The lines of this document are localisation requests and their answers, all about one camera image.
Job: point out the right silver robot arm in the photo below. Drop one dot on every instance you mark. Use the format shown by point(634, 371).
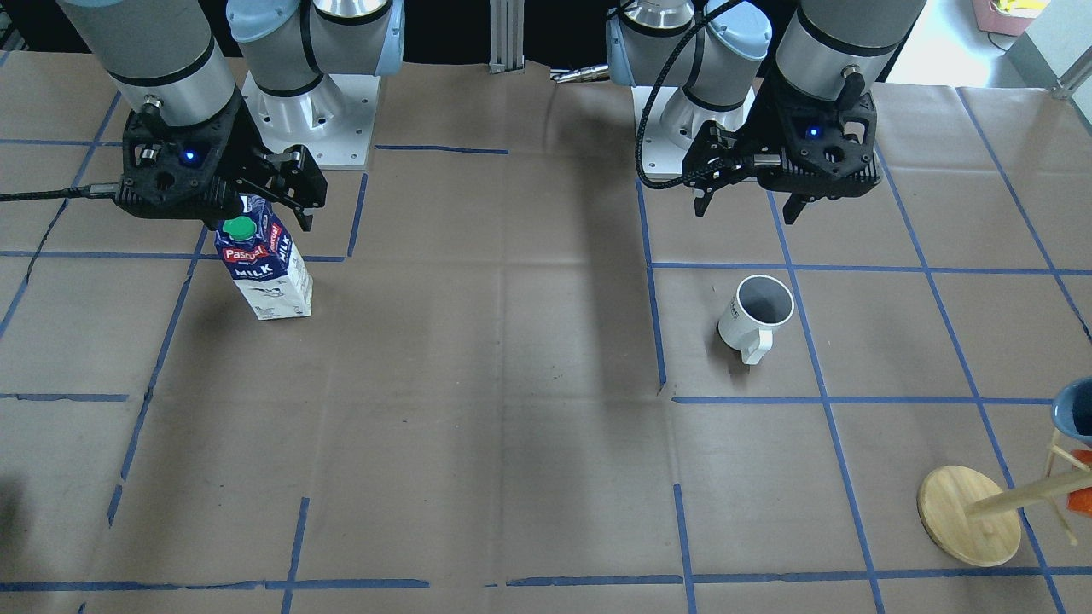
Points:
point(165, 52)

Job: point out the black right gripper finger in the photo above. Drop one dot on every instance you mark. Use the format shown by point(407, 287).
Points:
point(305, 218)

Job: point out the blue cup on stand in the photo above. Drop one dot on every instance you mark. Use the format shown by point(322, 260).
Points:
point(1071, 411)

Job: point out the wooden mug tree stand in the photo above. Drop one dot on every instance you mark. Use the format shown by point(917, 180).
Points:
point(975, 520)

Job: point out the pink box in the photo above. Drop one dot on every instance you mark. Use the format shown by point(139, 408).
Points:
point(1009, 18)

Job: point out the blue white milk carton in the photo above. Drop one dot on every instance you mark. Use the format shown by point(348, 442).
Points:
point(264, 262)

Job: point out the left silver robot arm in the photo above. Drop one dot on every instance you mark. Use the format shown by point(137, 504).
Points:
point(732, 100)

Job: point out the aluminium rail rear centre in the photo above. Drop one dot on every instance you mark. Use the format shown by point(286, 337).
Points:
point(506, 24)

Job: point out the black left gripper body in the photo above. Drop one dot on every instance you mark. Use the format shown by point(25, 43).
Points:
point(756, 126)

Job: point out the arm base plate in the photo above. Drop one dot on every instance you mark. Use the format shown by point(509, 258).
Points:
point(334, 121)
point(674, 122)

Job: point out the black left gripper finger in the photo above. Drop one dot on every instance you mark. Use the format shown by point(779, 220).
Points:
point(795, 205)
point(702, 200)

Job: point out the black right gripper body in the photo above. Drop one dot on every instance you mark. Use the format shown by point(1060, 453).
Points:
point(241, 143)

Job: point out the white ceramic mug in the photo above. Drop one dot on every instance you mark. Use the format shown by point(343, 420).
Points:
point(760, 306)

